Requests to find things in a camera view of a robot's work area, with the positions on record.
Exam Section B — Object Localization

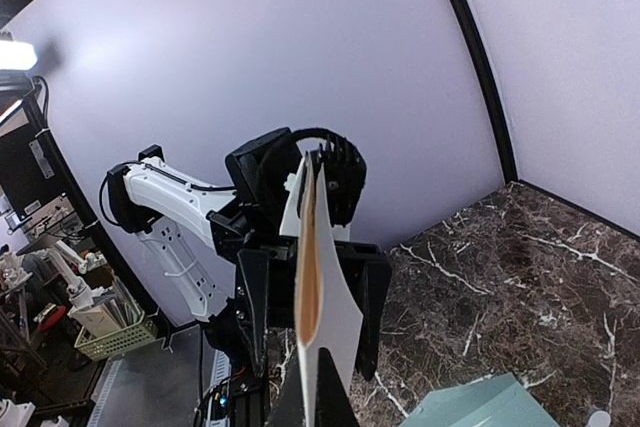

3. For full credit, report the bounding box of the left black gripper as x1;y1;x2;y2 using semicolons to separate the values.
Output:
235;239;392;381

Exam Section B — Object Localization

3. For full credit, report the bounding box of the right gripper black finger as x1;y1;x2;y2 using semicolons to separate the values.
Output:
267;347;359;427

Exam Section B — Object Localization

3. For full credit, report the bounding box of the beige ornate letter paper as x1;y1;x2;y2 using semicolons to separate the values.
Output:
279;149;365;427

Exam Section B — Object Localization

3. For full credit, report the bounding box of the teal paper envelope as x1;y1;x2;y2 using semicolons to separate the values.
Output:
402;373;558;426

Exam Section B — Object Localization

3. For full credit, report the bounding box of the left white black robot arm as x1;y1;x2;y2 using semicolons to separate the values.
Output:
99;127;392;379

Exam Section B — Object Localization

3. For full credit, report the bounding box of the green plastic basket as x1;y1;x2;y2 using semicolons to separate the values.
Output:
74;316;158;361

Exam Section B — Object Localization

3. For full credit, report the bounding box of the white green glue stick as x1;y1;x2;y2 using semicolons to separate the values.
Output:
586;410;612;427

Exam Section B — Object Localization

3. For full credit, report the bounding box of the bright ceiling lamp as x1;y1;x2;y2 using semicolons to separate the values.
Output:
0;32;38;71

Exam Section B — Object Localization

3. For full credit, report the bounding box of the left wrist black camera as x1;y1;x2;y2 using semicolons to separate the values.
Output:
314;130;367;227

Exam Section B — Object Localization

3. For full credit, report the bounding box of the left black frame post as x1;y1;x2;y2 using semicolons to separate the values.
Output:
22;94;173;335

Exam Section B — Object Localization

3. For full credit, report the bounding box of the black frame post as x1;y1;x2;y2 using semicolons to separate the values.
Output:
449;0;519;183
22;94;173;335

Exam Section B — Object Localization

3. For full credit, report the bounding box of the white slotted cable duct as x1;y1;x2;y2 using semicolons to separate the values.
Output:
87;359;123;427

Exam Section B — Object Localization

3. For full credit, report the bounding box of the right black frame post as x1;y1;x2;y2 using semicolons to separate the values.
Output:
449;0;519;183

